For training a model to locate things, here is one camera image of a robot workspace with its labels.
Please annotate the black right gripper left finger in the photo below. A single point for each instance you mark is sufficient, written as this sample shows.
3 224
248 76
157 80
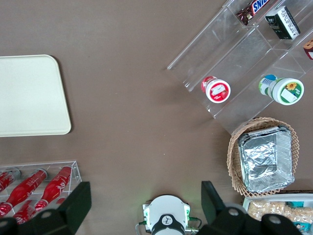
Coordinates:
73 203

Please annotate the clear peanut snack bag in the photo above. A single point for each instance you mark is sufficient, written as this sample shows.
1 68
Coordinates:
299 213
266 210

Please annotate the red cookie box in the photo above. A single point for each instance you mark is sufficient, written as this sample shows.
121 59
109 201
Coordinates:
309 50

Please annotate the red lid yogurt cup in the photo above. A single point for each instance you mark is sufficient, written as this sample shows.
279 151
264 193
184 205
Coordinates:
217 91

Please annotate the Snickers chocolate bar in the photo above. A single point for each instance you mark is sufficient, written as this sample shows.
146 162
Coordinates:
254 8

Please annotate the light wicker basket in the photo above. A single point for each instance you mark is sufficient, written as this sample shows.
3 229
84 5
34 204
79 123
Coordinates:
233 161

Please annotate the green lid yogurt cup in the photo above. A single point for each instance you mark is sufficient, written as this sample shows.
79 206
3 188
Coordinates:
286 91

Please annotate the red cola bottle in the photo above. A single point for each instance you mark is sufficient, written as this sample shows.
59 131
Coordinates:
24 189
5 181
24 213
57 183

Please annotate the aluminium foil container stack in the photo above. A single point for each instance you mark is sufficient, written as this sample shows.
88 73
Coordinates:
264 159

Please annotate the clear acrylic stepped stand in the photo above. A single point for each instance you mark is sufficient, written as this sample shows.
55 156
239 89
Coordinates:
244 54

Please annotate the white snack tray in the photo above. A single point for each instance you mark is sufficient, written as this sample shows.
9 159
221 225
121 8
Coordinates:
269 197

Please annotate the clear acrylic bottle rack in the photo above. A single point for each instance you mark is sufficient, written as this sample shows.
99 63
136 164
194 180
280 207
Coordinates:
75 171

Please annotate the small teal snack packet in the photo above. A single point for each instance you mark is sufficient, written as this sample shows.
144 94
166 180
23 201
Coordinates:
296 204

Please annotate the black white small carton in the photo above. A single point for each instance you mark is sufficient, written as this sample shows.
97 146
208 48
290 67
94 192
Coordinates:
283 23

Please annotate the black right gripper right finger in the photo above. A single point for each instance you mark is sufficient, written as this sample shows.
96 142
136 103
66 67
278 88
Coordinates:
212 205

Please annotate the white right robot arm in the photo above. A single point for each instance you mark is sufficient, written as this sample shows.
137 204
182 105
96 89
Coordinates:
166 208

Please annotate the large teal snack packet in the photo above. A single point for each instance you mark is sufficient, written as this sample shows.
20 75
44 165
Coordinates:
302 226

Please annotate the beige plastic tray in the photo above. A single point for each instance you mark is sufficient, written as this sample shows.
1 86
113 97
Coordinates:
29 95

